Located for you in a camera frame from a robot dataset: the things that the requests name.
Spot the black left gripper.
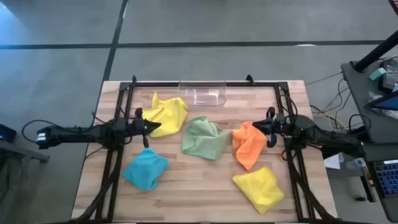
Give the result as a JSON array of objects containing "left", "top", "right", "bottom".
[{"left": 126, "top": 108, "right": 162, "bottom": 149}]

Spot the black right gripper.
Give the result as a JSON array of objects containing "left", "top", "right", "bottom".
[{"left": 252, "top": 107, "right": 289, "bottom": 149}]

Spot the yellow microfiber towel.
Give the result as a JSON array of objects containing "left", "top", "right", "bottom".
[
  {"left": 232, "top": 166, "right": 285, "bottom": 215},
  {"left": 142, "top": 91, "right": 189, "bottom": 138}
]

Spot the green microfiber towel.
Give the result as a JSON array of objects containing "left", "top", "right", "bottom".
[{"left": 181, "top": 116, "right": 233, "bottom": 161}]

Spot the orange microfiber towel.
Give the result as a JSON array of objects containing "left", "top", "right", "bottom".
[{"left": 231, "top": 121, "right": 267, "bottom": 172}]

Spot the blue microfiber towel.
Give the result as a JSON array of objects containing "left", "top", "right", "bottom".
[{"left": 122, "top": 147, "right": 170, "bottom": 192}]

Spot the clear plastic bin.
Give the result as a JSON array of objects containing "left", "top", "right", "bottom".
[{"left": 178, "top": 80, "right": 227, "bottom": 112}]

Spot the white paper sheet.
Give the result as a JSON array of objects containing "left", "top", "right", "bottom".
[{"left": 323, "top": 152, "right": 345, "bottom": 170}]

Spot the grey side table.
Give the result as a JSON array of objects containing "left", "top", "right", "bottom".
[{"left": 340, "top": 55, "right": 398, "bottom": 144}]

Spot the clear plastic bottle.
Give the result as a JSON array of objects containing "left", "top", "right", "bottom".
[{"left": 346, "top": 157, "right": 366, "bottom": 170}]

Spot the dark grey desk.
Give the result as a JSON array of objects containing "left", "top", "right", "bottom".
[{"left": 360, "top": 142, "right": 398, "bottom": 223}]

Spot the teal box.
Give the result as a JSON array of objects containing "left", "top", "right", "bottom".
[{"left": 369, "top": 67, "right": 387, "bottom": 82}]

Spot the clear plastic bag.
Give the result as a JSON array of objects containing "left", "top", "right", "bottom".
[{"left": 368, "top": 91, "right": 398, "bottom": 119}]

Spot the dark tablet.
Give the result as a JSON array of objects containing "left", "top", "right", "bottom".
[{"left": 364, "top": 90, "right": 398, "bottom": 111}]

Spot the grey metal table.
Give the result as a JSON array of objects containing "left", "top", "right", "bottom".
[{"left": 0, "top": 139, "right": 50, "bottom": 164}]

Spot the backlit keyboard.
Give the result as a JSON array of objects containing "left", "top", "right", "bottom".
[{"left": 372, "top": 159, "right": 398, "bottom": 198}]

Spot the black electronic device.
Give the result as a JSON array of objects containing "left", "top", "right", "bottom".
[{"left": 381, "top": 58, "right": 398, "bottom": 93}]

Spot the black pole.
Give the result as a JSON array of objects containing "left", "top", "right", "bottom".
[{"left": 354, "top": 30, "right": 398, "bottom": 72}]

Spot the black device with blue light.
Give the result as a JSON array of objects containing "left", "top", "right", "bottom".
[{"left": 0, "top": 123, "right": 17, "bottom": 144}]

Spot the black aluminium frame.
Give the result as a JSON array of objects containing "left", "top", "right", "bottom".
[{"left": 74, "top": 81, "right": 340, "bottom": 224}]

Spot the thin black floor cable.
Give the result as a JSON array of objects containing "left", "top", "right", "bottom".
[{"left": 305, "top": 71, "right": 343, "bottom": 87}]

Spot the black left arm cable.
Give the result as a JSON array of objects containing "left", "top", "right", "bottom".
[{"left": 21, "top": 119, "right": 63, "bottom": 144}]

